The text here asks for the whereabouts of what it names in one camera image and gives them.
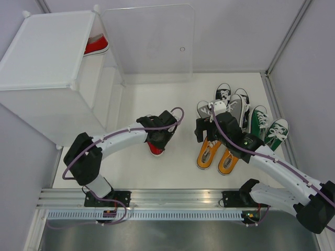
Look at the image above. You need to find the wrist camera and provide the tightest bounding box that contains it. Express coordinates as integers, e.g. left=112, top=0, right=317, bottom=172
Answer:
left=136, top=115, right=159, bottom=128
left=208, top=99, right=227, bottom=115

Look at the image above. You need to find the transparent cabinet door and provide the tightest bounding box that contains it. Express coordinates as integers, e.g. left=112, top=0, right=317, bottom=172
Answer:
left=102, top=4, right=195, bottom=84

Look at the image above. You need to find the grey sneaker right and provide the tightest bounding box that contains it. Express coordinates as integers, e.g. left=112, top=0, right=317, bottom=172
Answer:
left=227, top=94, right=246, bottom=127

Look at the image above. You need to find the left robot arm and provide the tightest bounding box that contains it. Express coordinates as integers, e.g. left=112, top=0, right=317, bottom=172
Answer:
left=62, top=110, right=183, bottom=207

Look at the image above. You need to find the green sneaker right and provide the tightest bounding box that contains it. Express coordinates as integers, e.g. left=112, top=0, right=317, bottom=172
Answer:
left=264, top=118, right=289, bottom=151

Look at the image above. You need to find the aluminium mounting rail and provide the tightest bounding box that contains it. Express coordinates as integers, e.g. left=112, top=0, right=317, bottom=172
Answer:
left=36, top=188, right=270, bottom=210

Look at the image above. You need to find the aluminium corner frame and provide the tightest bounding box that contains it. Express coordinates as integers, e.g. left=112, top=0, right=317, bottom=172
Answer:
left=261, top=1, right=315, bottom=173
left=35, top=0, right=52, bottom=14

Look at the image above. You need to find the aluminium corner frame left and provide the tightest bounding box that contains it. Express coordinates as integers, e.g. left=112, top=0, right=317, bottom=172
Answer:
left=35, top=0, right=52, bottom=14

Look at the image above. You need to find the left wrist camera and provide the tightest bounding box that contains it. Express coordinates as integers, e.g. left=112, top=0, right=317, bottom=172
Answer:
left=136, top=115, right=159, bottom=128

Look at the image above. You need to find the black sneaker front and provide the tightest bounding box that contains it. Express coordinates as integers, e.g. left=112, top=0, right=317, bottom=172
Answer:
left=214, top=83, right=231, bottom=105

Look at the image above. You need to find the grey sneaker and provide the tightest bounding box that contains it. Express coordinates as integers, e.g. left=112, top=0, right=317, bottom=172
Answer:
left=227, top=94, right=246, bottom=127
left=196, top=100, right=214, bottom=119

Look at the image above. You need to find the red sneaker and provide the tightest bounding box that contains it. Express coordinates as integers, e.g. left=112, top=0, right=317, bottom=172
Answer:
left=147, top=142, right=165, bottom=157
left=83, top=33, right=109, bottom=57

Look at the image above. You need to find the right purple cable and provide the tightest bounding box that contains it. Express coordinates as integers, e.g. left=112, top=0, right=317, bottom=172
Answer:
left=211, top=109, right=335, bottom=228

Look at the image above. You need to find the black sneaker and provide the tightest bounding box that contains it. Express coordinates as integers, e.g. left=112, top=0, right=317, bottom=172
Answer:
left=214, top=83, right=231, bottom=105
left=235, top=88, right=250, bottom=111

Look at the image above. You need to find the white plastic shoe cabinet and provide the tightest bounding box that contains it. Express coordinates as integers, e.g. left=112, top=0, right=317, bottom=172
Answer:
left=1, top=6, right=124, bottom=146

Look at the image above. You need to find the white slotted cable duct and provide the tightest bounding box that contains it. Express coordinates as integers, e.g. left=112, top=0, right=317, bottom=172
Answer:
left=47, top=209, right=244, bottom=221

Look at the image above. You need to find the green sneaker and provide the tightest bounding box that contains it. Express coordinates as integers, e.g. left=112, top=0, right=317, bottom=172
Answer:
left=264, top=118, right=289, bottom=151
left=248, top=105, right=269, bottom=140

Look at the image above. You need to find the grey sneaker left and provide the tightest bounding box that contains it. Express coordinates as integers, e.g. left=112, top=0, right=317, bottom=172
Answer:
left=196, top=100, right=214, bottom=119

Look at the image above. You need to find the orange sneaker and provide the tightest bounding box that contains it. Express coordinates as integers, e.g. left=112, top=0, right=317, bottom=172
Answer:
left=196, top=138, right=221, bottom=170
left=218, top=149, right=239, bottom=175

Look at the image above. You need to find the black sneaker back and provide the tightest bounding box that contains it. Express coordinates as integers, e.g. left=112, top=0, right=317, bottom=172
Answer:
left=235, top=88, right=250, bottom=111

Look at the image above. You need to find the orange sneaker right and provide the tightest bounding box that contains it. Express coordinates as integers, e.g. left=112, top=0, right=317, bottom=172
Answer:
left=218, top=149, right=239, bottom=175

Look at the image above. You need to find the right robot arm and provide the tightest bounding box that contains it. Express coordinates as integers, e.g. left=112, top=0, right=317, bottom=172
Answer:
left=195, top=112, right=334, bottom=234

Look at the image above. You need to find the aluminium corner frame right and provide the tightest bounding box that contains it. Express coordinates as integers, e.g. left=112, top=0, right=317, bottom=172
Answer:
left=261, top=1, right=315, bottom=173

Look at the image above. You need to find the orange sneaker left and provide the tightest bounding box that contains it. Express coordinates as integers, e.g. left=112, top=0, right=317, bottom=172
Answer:
left=196, top=138, right=221, bottom=170

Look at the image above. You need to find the green sneaker left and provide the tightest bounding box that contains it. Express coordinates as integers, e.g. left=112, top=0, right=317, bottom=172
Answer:
left=248, top=105, right=269, bottom=140

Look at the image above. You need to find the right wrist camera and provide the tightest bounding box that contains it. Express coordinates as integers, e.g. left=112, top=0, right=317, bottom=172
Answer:
left=208, top=99, right=227, bottom=115

